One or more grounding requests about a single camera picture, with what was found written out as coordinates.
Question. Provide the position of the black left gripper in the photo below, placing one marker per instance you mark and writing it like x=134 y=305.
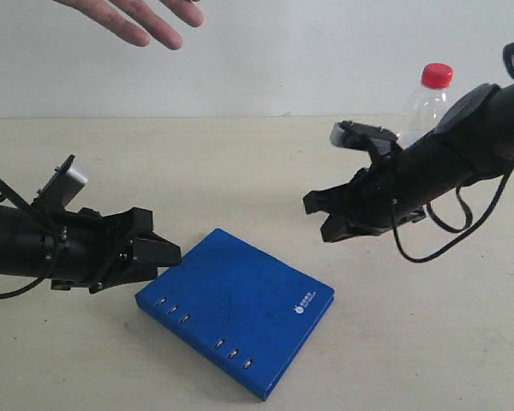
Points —
x=87 y=250

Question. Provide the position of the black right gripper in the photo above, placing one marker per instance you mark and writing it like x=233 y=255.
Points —
x=370 y=204

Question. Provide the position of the blue ring binder notebook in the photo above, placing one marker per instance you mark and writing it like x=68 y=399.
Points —
x=244 y=310

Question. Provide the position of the clear water bottle red label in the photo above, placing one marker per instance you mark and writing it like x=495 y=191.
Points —
x=426 y=105

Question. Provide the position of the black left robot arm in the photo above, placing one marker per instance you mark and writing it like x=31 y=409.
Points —
x=19 y=249

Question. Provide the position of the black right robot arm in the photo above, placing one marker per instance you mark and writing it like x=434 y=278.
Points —
x=473 y=142

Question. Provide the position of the person's open hand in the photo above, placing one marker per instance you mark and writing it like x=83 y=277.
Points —
x=134 y=22

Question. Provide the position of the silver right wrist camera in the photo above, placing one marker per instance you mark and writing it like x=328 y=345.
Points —
x=378 y=142

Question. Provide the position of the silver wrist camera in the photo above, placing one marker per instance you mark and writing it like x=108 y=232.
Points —
x=67 y=181
x=378 y=142

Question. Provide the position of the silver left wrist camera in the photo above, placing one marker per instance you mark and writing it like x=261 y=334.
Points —
x=67 y=181

